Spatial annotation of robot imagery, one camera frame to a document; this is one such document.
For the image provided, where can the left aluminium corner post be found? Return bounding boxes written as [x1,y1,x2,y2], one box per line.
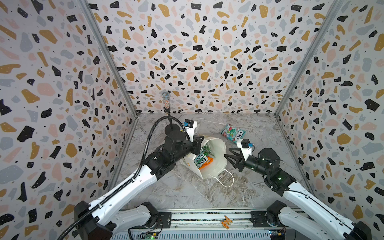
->
[76,0,139,118]

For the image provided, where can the red green Fox's candy bag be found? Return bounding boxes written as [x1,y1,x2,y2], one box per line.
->
[221,124,246,143]

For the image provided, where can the white paper bag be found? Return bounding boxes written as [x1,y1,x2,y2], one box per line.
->
[181,136,234,188]

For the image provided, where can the orange Fox's candy bag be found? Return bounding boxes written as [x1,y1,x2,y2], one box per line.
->
[198,156,214,170]

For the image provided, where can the circuit board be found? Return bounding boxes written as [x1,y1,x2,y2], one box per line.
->
[269,230,286,240]
[138,232,159,240]

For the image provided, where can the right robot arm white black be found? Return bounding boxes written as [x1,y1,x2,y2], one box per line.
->
[224,147,372,240]

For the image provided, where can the orange plastic clip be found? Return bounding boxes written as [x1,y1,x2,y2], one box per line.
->
[221,216,233,230]

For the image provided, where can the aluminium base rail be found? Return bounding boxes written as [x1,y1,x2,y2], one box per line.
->
[110,208,340,240]

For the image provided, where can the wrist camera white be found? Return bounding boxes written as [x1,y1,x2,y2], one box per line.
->
[184,119,198,142]
[237,139,253,161]

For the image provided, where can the black corrugated cable conduit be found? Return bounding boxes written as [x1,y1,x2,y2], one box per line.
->
[56,115,191,240]

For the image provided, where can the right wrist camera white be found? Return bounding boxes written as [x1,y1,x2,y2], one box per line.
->
[237,139,253,161]

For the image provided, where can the right aluminium corner post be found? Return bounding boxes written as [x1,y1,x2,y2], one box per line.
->
[273,0,346,118]

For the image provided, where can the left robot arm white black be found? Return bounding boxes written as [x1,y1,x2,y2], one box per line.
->
[75,131,204,240]

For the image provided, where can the left circuit board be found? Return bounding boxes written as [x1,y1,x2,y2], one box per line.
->
[138,232,159,240]

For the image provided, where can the right circuit board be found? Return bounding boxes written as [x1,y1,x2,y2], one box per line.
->
[269,230,286,240]

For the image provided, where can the aluminium corner post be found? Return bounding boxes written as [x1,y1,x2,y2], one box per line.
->
[273,0,346,118]
[76,0,139,118]

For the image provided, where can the microphone on black stand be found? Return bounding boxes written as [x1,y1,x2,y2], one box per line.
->
[162,91,180,135]

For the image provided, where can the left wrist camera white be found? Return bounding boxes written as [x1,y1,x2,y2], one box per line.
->
[184,119,198,142]

